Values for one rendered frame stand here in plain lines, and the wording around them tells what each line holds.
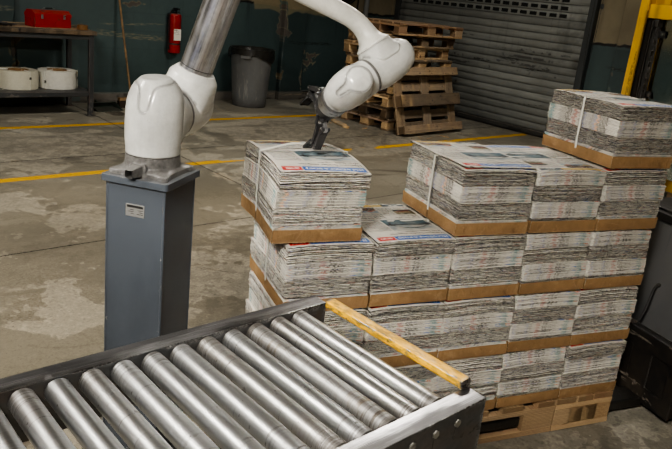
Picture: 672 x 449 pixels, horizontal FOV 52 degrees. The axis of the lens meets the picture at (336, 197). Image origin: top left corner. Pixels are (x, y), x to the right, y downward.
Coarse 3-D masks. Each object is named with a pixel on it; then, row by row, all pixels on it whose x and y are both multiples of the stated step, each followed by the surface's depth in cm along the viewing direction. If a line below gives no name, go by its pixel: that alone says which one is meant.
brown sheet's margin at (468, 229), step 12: (408, 204) 252; (420, 204) 244; (432, 216) 237; (444, 216) 229; (444, 228) 230; (456, 228) 223; (468, 228) 225; (480, 228) 227; (492, 228) 229; (504, 228) 231; (516, 228) 233
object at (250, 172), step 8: (248, 144) 224; (256, 144) 218; (264, 144) 219; (272, 144) 221; (280, 144) 222; (296, 144) 225; (328, 144) 232; (248, 152) 224; (256, 152) 216; (248, 160) 224; (256, 160) 216; (248, 168) 224; (256, 168) 215; (248, 176) 224; (256, 176) 215; (248, 184) 223; (248, 192) 222
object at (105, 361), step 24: (264, 312) 165; (288, 312) 167; (312, 312) 172; (168, 336) 149; (192, 336) 151; (216, 336) 154; (72, 360) 136; (96, 360) 137; (120, 360) 139; (0, 384) 126; (24, 384) 127; (72, 384) 133; (48, 408) 131; (96, 408) 138
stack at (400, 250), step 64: (256, 256) 232; (320, 256) 207; (384, 256) 216; (448, 256) 227; (512, 256) 237; (576, 256) 248; (384, 320) 223; (448, 320) 234; (512, 320) 246; (448, 384) 243; (512, 384) 255
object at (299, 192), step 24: (288, 168) 195; (312, 168) 198; (336, 168) 202; (360, 168) 206; (264, 192) 207; (288, 192) 196; (312, 192) 199; (336, 192) 202; (360, 192) 205; (264, 216) 208; (288, 216) 200; (312, 216) 203; (336, 216) 206; (360, 216) 209
